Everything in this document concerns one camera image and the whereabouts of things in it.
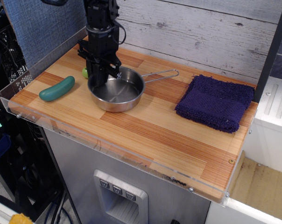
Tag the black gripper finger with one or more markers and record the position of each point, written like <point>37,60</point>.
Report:
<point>89,67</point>
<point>99,75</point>

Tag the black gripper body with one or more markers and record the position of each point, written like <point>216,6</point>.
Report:
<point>101,48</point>

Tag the stainless steel pot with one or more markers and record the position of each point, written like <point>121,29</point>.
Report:
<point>124,92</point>

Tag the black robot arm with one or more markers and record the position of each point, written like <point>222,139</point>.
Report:
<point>101,15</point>

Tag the green toy cucumber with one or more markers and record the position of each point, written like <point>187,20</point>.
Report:
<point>58,90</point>

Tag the blue fabric panel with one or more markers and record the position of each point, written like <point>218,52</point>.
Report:
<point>45,31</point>

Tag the silver toy fridge cabinet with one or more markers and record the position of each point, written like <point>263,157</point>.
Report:
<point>107,188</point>

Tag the purple folded towel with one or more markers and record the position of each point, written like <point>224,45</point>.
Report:
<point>216,104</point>

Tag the yellow object at corner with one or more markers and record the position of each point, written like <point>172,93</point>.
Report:
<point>20,219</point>

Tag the clear acrylic table guard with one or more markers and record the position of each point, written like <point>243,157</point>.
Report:
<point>194,155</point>

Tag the white toy sink unit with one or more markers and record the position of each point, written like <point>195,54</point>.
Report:
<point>256,196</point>

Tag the green handled toy spatula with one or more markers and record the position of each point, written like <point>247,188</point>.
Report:
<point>85,73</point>

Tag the dark right vertical post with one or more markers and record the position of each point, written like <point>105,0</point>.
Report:
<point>276,42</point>

